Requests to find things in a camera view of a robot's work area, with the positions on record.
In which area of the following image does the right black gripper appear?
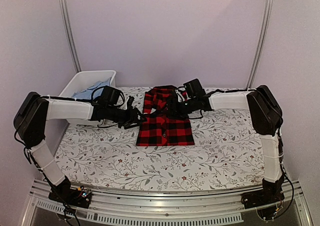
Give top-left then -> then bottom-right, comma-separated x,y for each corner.
159,97 -> 198,120

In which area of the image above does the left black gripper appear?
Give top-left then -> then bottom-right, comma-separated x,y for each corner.
107,105 -> 148,130

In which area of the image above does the red black plaid shirt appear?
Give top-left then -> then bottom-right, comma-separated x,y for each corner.
136,85 -> 195,147

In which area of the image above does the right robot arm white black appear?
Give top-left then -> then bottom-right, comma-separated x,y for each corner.
166,85 -> 285,204

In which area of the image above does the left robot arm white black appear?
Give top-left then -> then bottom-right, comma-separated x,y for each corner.
13,91 -> 146,203

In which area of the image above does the light blue shirt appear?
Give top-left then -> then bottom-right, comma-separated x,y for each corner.
72,77 -> 111,100

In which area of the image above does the floral patterned table cloth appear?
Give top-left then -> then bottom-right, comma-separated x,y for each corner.
53,86 -> 267,192

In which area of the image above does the white plastic bin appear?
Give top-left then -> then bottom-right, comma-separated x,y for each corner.
47,70 -> 117,127

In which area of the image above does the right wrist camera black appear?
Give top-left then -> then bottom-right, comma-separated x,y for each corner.
183,78 -> 206,99

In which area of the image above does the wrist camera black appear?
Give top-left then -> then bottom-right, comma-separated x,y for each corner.
183,78 -> 206,99
100,86 -> 125,108

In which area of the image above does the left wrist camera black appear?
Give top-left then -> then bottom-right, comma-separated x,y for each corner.
100,86 -> 125,108

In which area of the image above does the left black looped cable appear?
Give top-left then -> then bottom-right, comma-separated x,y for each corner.
90,86 -> 105,104

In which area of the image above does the aluminium front rail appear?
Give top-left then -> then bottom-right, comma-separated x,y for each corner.
24,179 -> 306,219

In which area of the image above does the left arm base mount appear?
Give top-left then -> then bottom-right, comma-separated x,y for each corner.
48,184 -> 92,209

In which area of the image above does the perforated metal cable tray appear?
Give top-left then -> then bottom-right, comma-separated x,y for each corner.
34,198 -> 245,224

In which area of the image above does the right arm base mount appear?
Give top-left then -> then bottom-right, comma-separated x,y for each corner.
241,183 -> 285,209

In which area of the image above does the right aluminium frame post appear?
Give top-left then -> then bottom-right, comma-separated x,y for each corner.
246,0 -> 274,89

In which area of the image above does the aluminium frame post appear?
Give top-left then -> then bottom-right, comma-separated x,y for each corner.
58,0 -> 82,73
246,0 -> 274,89

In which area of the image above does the left aluminium frame post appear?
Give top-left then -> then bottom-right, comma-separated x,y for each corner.
58,0 -> 82,73

